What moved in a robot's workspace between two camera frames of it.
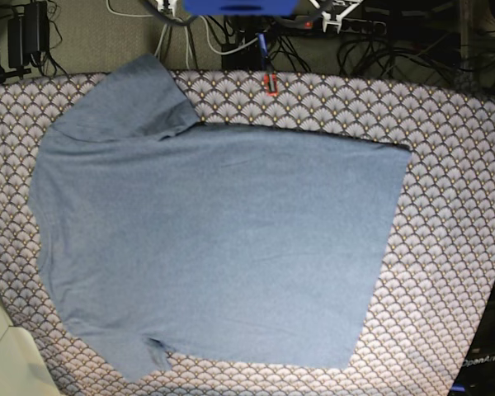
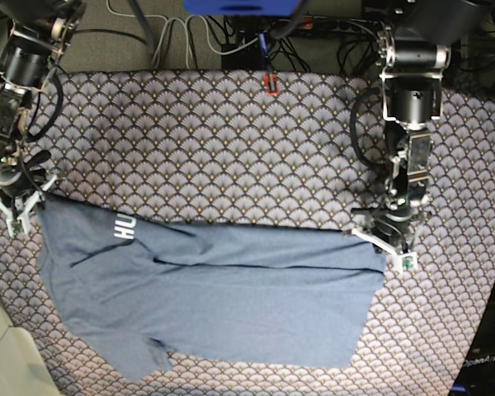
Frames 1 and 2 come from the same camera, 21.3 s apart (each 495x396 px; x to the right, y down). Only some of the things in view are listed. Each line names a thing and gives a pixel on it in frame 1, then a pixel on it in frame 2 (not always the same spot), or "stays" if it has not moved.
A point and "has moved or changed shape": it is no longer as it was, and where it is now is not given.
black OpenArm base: [487, 368] stays
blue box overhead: [242, 7] stays
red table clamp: [275, 85] stays
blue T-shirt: [235, 243] has moved or changed shape
